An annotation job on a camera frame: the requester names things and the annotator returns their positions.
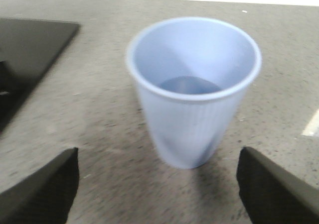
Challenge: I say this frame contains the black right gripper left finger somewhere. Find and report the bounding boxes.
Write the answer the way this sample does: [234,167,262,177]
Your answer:
[0,148,79,224]

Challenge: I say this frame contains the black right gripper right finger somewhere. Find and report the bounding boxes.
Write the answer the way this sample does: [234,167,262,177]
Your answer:
[236,147,319,224]

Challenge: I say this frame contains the light blue plastic cup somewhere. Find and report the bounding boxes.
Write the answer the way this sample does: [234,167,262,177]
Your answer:
[126,17,262,169]

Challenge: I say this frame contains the black glass gas stove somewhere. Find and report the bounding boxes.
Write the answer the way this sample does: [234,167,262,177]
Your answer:
[0,17,80,130]

